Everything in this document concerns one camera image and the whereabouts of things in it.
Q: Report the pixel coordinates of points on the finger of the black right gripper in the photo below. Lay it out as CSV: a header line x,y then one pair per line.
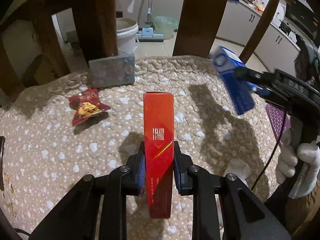
x,y
256,78

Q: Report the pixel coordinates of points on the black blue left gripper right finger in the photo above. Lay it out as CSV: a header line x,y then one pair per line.
x,y
223,207

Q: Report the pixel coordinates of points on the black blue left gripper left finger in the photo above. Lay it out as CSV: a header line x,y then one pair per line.
x,y
96,206

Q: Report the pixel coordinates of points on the blue cigarette carton box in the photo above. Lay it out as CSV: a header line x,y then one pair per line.
x,y
225,62

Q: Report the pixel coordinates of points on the red Shuangxi cigarette pack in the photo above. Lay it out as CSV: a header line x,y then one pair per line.
x,y
158,114

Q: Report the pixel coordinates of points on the white kitchen cabinets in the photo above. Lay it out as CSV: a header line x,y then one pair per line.
x,y
200,22

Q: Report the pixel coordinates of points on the green trash bag bin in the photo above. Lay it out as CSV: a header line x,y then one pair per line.
x,y
165,26

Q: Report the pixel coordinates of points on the white gloved right hand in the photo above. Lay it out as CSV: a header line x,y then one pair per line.
x,y
288,159

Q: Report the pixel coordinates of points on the clear plastic bag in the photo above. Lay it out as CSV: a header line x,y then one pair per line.
x,y
240,168

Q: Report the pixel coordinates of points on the red snack packet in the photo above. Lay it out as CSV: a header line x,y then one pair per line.
x,y
87,105

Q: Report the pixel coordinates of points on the black phone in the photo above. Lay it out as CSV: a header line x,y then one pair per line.
x,y
2,142

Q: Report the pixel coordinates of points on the light blue mop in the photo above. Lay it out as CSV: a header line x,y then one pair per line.
x,y
147,33

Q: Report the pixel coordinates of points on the grey metal tin box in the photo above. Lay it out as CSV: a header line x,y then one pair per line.
x,y
112,71

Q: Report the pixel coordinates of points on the white plastic bucket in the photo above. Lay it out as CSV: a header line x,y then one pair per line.
x,y
127,30

